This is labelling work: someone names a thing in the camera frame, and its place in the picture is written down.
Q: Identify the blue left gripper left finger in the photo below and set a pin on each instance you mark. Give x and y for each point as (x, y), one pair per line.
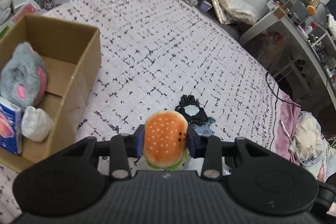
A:
(122, 147)

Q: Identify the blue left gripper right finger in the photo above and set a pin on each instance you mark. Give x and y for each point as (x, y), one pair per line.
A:
(209, 148)

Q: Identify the plush hamburger toy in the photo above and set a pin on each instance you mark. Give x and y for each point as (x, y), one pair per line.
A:
(165, 139)

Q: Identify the white plastic bag packet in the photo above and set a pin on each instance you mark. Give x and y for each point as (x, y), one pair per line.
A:
(36, 124)

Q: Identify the blue tissue pack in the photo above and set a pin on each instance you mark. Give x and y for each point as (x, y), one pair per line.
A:
(10, 127)

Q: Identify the grey plush mouse toy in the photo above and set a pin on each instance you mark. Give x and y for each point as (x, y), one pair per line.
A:
(24, 78)

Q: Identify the black lace scrunchie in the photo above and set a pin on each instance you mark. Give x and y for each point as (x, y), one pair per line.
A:
(191, 110)

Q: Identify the pastel crumpled blanket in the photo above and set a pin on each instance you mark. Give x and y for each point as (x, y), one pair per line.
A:
(311, 150)

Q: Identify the pink bed sheet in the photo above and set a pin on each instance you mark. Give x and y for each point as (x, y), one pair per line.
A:
(287, 115)

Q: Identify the white patterned bedspread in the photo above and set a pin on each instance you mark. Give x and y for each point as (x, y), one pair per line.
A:
(152, 53)

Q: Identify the brown cardboard box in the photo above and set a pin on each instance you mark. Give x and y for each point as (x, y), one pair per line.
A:
(71, 52)

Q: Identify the cream tote bag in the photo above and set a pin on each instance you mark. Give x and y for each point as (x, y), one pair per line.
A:
(230, 11)

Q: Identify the white desk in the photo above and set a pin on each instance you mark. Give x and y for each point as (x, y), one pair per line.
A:
(297, 64)

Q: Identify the sneakers on floor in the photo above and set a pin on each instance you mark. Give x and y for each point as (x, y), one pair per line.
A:
(47, 4)

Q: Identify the red white plastic bag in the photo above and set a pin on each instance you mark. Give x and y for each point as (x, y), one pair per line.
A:
(29, 7)

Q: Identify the orange round lamp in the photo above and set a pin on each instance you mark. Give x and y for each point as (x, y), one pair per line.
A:
(311, 10)

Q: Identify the white garbage bags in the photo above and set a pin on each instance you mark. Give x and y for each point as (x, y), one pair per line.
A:
(5, 10)

